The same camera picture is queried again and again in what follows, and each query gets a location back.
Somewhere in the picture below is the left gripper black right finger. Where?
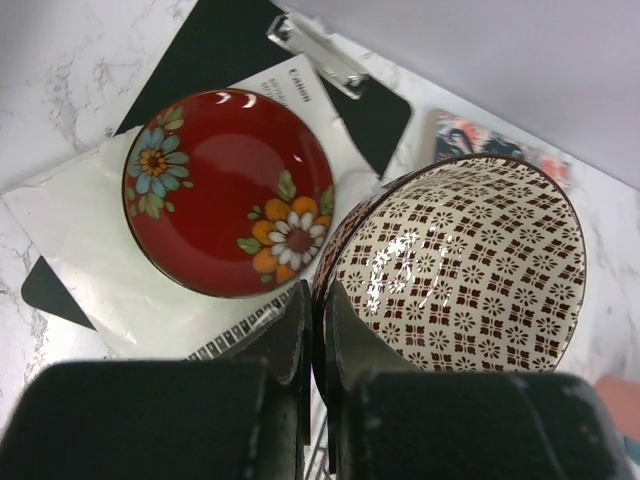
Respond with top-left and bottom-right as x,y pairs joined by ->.
324,281 -> 418,390

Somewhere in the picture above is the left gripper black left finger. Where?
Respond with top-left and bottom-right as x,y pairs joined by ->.
227,280 -> 312,445

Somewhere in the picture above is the patterned ceramic bowl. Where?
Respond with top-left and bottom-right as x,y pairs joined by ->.
312,154 -> 586,386

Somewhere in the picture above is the dark brown plate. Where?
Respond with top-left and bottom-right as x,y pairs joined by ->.
122,89 -> 334,298

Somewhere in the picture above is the pink plastic cup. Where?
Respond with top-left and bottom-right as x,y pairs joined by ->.
595,376 -> 640,443

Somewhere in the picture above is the grey wire dish rack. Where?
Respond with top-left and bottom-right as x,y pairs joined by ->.
303,399 -> 334,480

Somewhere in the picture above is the striped grey cloth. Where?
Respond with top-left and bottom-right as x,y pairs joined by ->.
186,287 -> 293,361

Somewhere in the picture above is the floral cover book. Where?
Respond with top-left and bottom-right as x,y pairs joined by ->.
423,109 -> 572,191

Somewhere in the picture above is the black clipboard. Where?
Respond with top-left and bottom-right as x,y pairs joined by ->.
20,0 -> 414,332

